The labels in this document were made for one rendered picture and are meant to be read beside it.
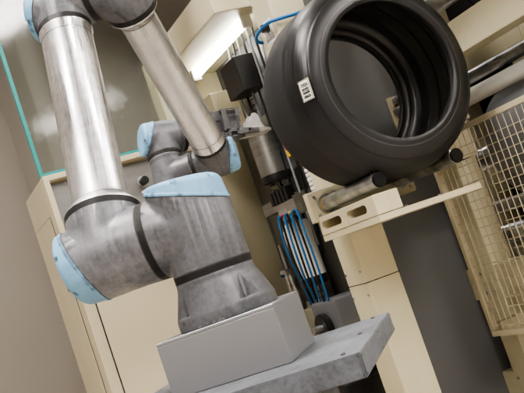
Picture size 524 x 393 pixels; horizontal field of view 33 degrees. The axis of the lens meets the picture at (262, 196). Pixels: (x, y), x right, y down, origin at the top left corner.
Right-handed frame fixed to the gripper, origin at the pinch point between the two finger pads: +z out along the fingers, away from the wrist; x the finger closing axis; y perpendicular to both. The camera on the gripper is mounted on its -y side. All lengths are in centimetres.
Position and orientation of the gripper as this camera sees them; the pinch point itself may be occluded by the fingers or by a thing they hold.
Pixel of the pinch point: (267, 131)
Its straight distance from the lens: 251.3
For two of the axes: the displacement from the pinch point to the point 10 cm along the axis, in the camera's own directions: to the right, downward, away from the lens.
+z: 9.0, -1.5, 4.0
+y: -2.2, -9.7, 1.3
